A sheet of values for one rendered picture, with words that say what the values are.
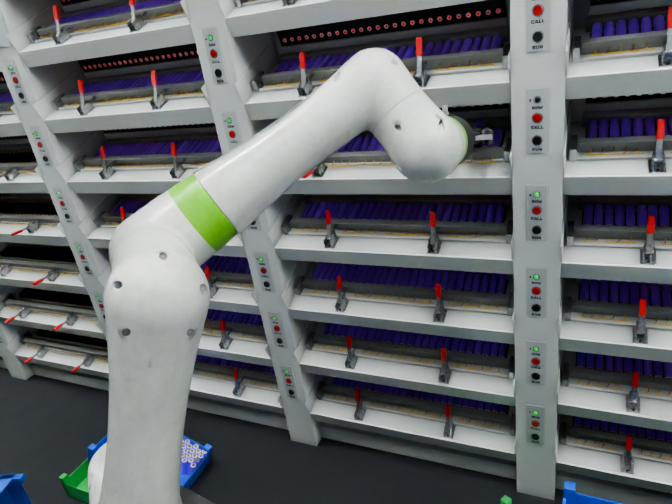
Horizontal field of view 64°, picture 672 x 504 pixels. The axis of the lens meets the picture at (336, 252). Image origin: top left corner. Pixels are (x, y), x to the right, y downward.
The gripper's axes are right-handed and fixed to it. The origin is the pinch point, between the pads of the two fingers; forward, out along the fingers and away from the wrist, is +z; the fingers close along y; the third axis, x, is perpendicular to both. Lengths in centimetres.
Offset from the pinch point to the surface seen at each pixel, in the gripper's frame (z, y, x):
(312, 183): -3.4, 37.2, 9.8
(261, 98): -6.1, 47.5, -10.6
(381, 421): 12, 29, 81
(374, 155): -0.4, 22.2, 3.8
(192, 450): -7, 84, 91
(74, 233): -1, 127, 26
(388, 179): -3.9, 17.7, 8.9
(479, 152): -0.4, -1.6, 3.8
